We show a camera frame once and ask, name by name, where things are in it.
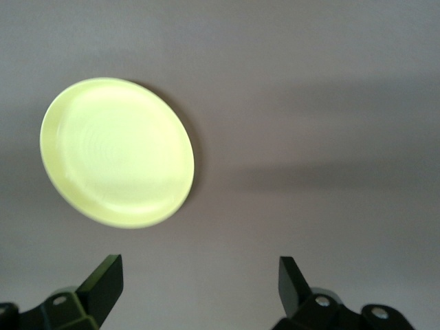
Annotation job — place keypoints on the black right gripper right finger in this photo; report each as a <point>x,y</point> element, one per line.
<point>292,288</point>

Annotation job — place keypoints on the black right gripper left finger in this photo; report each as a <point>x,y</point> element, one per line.
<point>99,288</point>

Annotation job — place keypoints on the pale yellow round plate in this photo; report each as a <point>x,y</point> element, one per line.
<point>117,153</point>

